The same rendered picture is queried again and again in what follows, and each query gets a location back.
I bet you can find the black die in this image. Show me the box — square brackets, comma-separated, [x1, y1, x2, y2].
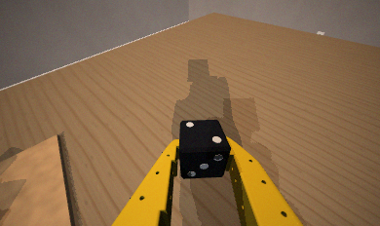
[179, 120, 231, 179]

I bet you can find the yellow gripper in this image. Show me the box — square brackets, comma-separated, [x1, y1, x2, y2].
[111, 136, 304, 226]

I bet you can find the tan mat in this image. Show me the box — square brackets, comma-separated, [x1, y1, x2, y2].
[0, 135, 75, 226]

